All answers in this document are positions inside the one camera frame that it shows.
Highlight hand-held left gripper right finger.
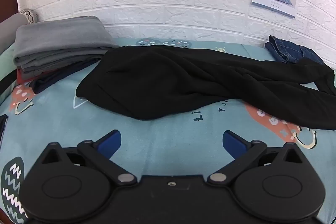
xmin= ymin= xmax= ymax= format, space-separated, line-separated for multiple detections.
xmin=207 ymin=130 xmax=305 ymax=186

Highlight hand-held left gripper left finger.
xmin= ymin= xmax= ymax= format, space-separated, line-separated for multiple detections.
xmin=39 ymin=130 xmax=138 ymax=186

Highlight black pants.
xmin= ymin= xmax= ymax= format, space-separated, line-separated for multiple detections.
xmin=76 ymin=45 xmax=336 ymax=131

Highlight folded navy cloth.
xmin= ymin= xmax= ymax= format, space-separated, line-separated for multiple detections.
xmin=29 ymin=58 xmax=101 ymax=95

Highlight folded denim jeans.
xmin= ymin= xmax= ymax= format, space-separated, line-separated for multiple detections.
xmin=265 ymin=35 xmax=326 ymax=65

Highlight folded red cloth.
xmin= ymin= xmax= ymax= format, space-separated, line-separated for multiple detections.
xmin=17 ymin=69 xmax=57 ymax=85

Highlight flat black case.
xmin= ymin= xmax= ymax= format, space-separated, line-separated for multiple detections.
xmin=0 ymin=114 xmax=9 ymax=139

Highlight folded grey cloth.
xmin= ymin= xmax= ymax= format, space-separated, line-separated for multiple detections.
xmin=14 ymin=16 xmax=120 ymax=80

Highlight mint green bedding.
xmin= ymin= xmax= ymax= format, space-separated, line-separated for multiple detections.
xmin=0 ymin=42 xmax=19 ymax=102

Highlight grey pillow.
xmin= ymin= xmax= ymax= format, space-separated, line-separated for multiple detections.
xmin=0 ymin=9 xmax=37 ymax=54

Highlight black strap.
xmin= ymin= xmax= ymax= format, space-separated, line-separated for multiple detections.
xmin=0 ymin=69 xmax=17 ymax=102

